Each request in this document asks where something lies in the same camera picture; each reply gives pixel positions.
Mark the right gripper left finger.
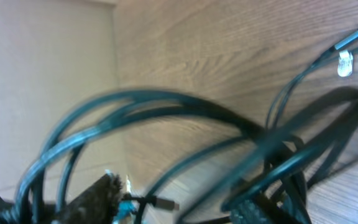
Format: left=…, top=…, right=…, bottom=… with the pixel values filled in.
left=0, top=174, right=122, bottom=224

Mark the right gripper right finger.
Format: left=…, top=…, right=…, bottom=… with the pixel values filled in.
left=228, top=139, right=313, bottom=224

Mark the thick black USB cable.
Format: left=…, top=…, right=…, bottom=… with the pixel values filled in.
left=14, top=82, right=358, bottom=224

